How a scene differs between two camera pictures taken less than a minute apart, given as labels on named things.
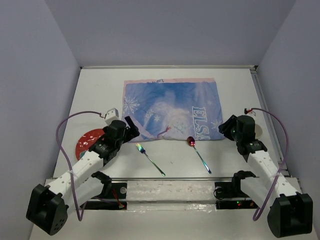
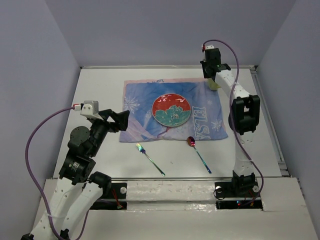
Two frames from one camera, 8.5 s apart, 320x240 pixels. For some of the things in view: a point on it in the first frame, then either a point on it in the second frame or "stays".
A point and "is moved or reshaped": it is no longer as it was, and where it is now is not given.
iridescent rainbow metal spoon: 191,142 stays
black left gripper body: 121,139 -> 100,127
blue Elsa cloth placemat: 173,109 stays
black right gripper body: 238,137 -> 205,65
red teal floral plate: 85,140 is moved or reshaped
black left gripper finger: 132,132 -> 121,119
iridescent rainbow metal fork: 142,150 stays
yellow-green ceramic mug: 258,131 -> 213,85
